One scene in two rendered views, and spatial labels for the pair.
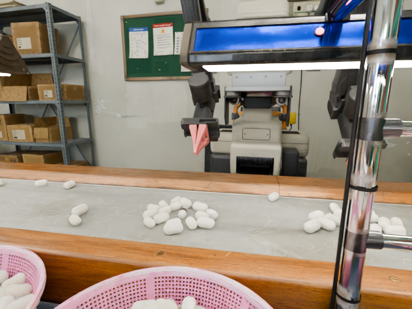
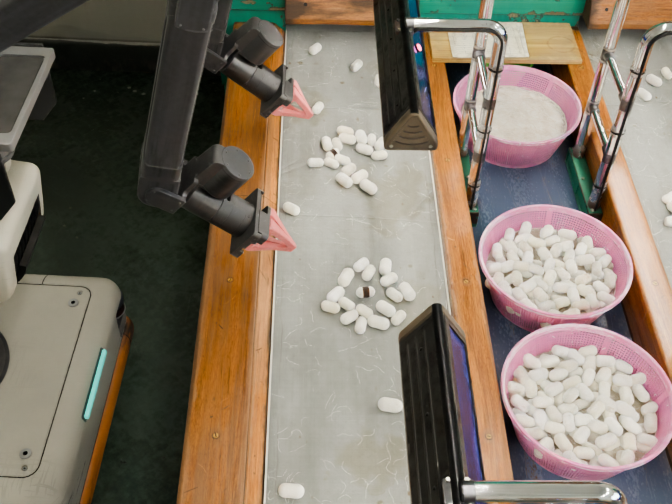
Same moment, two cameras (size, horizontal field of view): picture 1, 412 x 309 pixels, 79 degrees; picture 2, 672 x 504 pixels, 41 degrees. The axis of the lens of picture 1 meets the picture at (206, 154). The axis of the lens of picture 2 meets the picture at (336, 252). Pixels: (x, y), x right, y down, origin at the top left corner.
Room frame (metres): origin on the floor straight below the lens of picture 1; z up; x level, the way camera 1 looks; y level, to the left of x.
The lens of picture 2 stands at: (0.77, 1.00, 1.90)
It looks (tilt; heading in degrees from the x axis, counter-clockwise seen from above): 47 degrees down; 257
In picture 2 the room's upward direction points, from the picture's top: 2 degrees clockwise
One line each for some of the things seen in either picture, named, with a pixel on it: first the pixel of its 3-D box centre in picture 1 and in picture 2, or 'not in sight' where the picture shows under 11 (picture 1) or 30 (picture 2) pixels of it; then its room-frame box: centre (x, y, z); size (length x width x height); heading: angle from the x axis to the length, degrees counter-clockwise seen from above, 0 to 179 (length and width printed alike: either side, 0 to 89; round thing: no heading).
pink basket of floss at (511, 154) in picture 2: not in sight; (513, 120); (0.08, -0.39, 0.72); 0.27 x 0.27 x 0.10
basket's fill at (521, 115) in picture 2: not in sight; (512, 124); (0.08, -0.39, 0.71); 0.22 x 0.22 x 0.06
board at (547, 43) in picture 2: not in sight; (502, 42); (0.05, -0.60, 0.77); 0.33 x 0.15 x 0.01; 170
